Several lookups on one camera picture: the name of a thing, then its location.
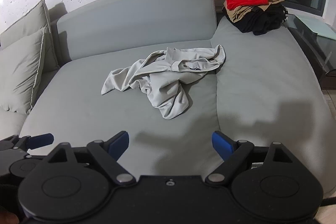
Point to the grey sofa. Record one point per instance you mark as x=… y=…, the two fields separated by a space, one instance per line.
x=105 y=113

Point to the light grey shirt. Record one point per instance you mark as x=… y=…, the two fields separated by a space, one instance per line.
x=162 y=87

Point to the glass side table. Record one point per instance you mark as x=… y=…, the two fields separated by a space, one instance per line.
x=315 y=53

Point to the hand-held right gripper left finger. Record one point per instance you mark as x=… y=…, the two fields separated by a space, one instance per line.
x=119 y=144

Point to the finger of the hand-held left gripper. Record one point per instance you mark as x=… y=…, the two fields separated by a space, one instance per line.
x=39 y=140

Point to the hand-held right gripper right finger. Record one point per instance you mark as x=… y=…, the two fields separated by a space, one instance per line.
x=221 y=145

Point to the pale green paper sheet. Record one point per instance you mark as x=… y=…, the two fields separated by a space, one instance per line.
x=315 y=26

